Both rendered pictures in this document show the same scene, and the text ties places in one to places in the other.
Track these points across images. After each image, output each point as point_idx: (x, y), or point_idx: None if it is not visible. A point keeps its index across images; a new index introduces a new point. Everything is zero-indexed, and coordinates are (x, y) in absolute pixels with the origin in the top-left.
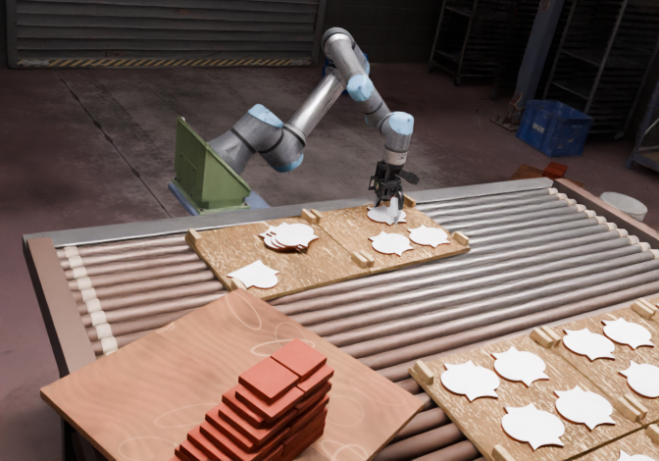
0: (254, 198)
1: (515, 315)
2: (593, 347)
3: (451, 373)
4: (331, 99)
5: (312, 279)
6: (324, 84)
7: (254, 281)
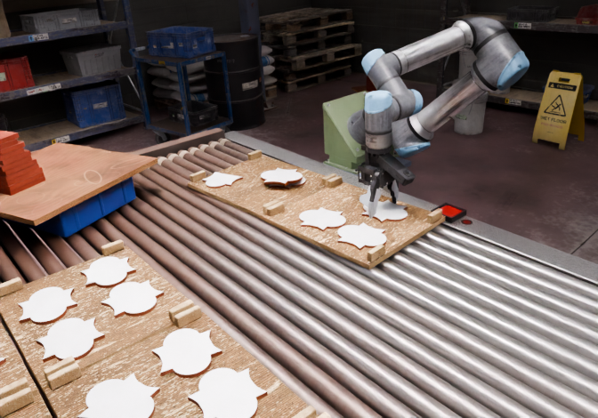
0: None
1: (251, 310)
2: (178, 353)
3: (115, 261)
4: (458, 95)
5: (232, 197)
6: (459, 79)
7: (210, 180)
